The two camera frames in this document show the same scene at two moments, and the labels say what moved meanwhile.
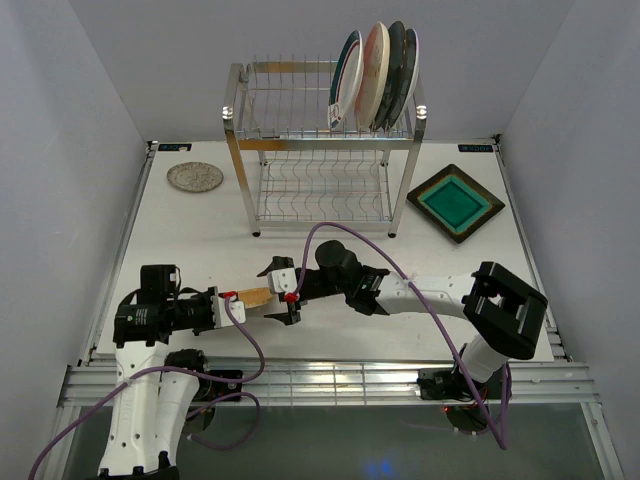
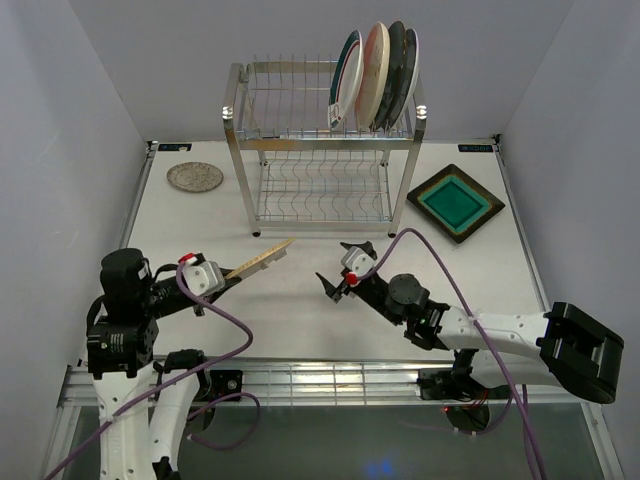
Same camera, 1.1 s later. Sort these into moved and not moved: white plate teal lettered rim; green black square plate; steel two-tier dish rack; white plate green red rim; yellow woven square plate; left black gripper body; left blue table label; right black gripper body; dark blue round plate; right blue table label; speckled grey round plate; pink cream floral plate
Moved: left black gripper body; yellow woven square plate; right black gripper body
Not moved: steel two-tier dish rack; right blue table label; green black square plate; left blue table label; speckled grey round plate; pink cream floral plate; white plate teal lettered rim; dark blue round plate; white plate green red rim
